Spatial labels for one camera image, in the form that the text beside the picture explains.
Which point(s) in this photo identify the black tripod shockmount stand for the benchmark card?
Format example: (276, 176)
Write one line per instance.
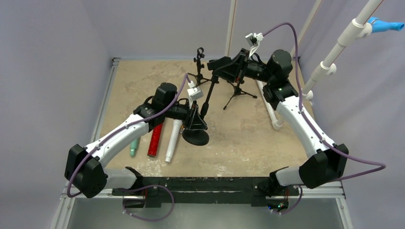
(237, 92)

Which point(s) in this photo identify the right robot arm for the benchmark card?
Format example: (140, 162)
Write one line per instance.
(326, 159)

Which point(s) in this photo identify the red glitter microphone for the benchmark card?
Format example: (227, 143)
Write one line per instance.
(154, 141)

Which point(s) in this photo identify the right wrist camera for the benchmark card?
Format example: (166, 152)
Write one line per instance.
(253, 40)

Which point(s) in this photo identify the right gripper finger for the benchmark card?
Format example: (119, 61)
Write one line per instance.
(228, 62)
(230, 73)

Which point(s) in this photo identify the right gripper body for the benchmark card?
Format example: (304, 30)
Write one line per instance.
(239, 63)

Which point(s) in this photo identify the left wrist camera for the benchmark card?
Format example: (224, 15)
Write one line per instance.
(194, 93)

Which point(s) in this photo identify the mint green microphone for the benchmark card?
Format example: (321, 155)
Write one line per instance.
(133, 147)

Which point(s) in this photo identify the black tripod mic stand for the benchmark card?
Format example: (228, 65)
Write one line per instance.
(199, 76)

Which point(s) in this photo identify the white PVC pipe frame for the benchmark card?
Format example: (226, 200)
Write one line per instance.
(352, 99)

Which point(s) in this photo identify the blue pipe fitting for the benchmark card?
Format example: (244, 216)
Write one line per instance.
(381, 26)

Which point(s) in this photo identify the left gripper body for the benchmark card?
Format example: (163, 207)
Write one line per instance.
(192, 107)

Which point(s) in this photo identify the grey white microphone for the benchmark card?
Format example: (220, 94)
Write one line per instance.
(173, 140)

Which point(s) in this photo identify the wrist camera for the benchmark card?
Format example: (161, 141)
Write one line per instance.
(194, 93)
(253, 40)

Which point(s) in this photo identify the black round-base mic stand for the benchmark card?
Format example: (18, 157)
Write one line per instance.
(202, 107)

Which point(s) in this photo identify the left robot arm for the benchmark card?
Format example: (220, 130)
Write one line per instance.
(86, 166)

